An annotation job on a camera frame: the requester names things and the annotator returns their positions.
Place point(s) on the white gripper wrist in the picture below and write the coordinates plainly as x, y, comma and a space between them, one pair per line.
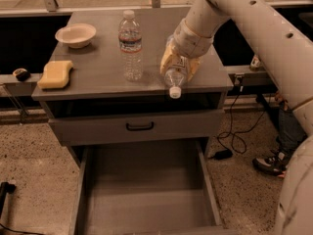
191, 43

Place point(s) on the blue plastic bottle white cap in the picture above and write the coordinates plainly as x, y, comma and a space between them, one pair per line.
176, 75

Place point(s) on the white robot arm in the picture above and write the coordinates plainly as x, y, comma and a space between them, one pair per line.
287, 55

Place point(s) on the clear upright water bottle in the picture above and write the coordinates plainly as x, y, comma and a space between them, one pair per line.
130, 45

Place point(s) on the small dark glass bottle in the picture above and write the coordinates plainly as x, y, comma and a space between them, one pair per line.
255, 63

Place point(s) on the grey metal drawer cabinet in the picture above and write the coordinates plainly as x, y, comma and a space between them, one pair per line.
97, 86

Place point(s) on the open middle drawer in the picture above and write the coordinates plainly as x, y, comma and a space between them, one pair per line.
146, 188

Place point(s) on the white paper bowl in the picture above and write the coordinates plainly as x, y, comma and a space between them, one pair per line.
77, 35

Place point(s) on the black power adapter brick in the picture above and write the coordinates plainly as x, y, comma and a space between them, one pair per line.
222, 155

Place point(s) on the yellow sponge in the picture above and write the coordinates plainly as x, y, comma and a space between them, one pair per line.
55, 75

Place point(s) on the person leg in jeans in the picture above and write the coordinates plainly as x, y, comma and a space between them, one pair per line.
291, 134

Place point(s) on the black object at floor left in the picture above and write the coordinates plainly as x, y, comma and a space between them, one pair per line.
5, 189

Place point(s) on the grey side ledge rail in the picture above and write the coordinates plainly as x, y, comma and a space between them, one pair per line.
245, 76

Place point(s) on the closed top drawer black handle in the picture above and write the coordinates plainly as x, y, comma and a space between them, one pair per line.
80, 131

